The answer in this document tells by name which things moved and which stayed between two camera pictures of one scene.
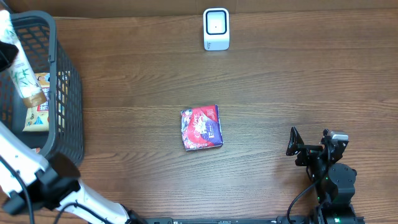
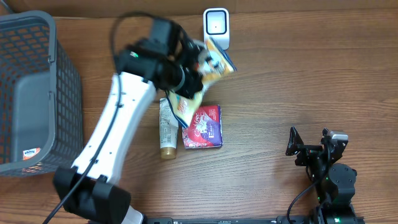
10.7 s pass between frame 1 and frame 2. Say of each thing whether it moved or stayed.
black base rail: stayed
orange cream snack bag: moved
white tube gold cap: moved
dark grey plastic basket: stayed
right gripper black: stayed
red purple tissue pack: stayed
